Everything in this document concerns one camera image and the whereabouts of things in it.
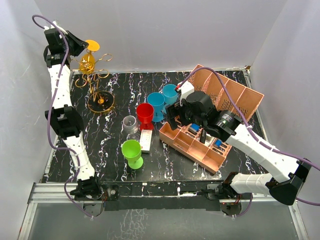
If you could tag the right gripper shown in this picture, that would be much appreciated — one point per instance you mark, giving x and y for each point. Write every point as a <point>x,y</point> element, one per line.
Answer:
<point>174,110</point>

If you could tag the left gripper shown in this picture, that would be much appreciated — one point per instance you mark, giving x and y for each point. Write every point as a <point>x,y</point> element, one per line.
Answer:
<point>80,45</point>

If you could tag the blue wine glass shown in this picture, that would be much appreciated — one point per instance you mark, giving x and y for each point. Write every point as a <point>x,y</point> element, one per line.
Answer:
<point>170,95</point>
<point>157,101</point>

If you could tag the orange wine glass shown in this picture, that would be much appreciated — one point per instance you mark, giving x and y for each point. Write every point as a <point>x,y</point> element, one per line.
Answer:
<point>87,63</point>

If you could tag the red wine glass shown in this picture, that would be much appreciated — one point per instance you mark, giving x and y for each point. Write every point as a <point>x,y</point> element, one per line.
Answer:
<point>145,113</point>

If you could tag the clear wine glass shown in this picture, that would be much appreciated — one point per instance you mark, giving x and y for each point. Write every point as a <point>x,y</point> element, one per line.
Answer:
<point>130,125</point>

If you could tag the green wine glass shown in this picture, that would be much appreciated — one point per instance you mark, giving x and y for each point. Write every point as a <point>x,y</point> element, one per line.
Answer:
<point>132,152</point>

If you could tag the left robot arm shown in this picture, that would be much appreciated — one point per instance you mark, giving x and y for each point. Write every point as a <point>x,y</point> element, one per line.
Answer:
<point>66,122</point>

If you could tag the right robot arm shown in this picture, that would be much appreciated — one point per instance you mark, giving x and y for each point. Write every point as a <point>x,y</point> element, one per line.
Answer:
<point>285,174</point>

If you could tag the blue small item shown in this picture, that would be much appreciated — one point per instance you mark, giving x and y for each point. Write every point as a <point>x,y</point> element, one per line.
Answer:
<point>194,128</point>

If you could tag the white small box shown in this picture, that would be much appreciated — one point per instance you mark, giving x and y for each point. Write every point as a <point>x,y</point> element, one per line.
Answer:
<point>145,140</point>

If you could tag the white card box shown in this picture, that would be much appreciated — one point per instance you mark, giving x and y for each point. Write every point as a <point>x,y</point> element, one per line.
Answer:
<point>209,139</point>

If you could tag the pink desk organizer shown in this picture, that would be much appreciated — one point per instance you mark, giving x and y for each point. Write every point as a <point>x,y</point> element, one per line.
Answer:
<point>225,94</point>

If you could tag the black front base bar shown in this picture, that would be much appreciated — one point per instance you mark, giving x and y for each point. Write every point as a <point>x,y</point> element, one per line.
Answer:
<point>168,195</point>

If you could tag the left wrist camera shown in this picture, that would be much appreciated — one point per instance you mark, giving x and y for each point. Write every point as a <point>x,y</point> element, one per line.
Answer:
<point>55,25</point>

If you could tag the gold wire glass rack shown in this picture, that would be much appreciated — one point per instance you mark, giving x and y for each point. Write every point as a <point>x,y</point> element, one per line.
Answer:
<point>99,101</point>

